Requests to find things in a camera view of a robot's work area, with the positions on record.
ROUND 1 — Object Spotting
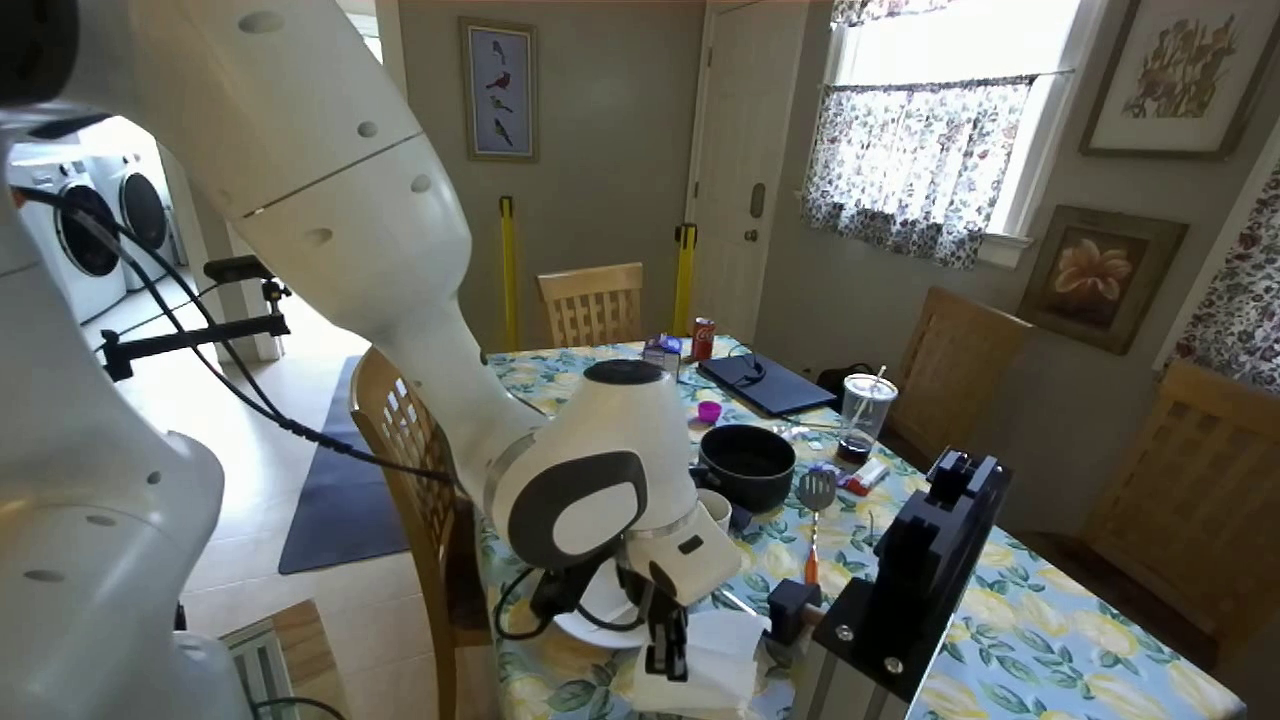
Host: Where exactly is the clear plastic cup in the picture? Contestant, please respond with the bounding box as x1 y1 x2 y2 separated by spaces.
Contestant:
836 367 906 474

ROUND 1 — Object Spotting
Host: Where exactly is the black clamp bracket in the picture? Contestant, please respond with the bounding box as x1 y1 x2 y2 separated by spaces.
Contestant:
96 251 296 385

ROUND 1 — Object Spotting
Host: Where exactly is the small red white packet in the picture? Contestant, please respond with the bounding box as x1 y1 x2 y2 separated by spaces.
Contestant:
846 458 897 501

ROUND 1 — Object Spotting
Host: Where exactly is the framed bird picture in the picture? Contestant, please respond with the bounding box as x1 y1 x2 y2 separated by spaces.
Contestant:
458 14 546 167

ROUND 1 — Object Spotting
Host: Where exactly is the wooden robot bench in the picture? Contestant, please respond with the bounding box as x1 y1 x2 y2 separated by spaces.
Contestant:
217 598 351 720

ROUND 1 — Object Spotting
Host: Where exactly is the framed flower picture dark frame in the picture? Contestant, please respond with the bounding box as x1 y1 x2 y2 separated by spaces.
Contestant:
1016 203 1194 358

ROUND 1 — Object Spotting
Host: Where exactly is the white paper napkin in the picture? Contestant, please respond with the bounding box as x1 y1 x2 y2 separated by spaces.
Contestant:
617 605 773 720

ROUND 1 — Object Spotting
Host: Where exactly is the blue floor rug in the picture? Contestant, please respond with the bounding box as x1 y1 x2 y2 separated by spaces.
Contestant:
277 354 412 579

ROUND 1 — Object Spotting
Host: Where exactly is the white washing machine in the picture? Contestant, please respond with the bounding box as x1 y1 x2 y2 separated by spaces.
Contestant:
5 139 181 327

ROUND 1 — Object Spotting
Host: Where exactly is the white round plate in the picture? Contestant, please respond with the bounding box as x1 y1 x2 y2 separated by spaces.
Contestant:
547 565 660 655

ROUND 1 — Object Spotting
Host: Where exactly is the yellow post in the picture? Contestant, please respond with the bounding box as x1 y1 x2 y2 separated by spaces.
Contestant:
491 191 524 354

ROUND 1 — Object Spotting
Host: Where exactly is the dark closed laptop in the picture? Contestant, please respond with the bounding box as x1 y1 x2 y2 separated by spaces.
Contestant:
697 354 839 422

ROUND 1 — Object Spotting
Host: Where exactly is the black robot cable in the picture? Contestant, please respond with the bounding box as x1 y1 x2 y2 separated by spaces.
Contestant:
11 185 650 650

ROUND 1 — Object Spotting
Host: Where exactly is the lemon print tablecloth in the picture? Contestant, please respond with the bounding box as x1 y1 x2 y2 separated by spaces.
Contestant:
477 334 1252 720

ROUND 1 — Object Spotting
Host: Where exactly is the white door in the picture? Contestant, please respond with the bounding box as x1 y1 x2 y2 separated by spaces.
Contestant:
685 0 810 344

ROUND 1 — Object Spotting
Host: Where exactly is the floral window valance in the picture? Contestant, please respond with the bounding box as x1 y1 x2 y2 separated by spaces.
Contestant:
827 0 966 34

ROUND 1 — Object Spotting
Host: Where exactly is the black saucepan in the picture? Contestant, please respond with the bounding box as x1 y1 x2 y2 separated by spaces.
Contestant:
693 422 800 517

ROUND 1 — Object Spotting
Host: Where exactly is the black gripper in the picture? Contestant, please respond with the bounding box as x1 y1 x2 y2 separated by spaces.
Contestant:
646 565 697 686

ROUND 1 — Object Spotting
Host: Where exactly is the floral cafe curtain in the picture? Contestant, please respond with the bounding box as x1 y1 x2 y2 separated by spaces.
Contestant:
804 76 1038 271
1174 165 1280 396

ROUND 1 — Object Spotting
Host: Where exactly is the framed floral picture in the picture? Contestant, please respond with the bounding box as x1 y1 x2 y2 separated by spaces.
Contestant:
1076 0 1280 165

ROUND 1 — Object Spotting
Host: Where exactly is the metal strainer orange handle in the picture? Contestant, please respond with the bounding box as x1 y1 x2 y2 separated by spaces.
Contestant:
795 461 839 591

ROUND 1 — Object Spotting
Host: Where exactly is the wooden dining chair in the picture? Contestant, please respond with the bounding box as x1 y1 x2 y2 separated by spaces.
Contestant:
883 283 1038 474
538 261 650 354
350 344 499 720
1076 358 1280 674

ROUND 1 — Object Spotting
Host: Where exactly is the yellow bottle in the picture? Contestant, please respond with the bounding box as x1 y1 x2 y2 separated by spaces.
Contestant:
670 222 703 338

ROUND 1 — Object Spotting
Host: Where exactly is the white patterned mug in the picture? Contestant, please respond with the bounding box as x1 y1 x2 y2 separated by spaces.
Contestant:
693 484 739 535

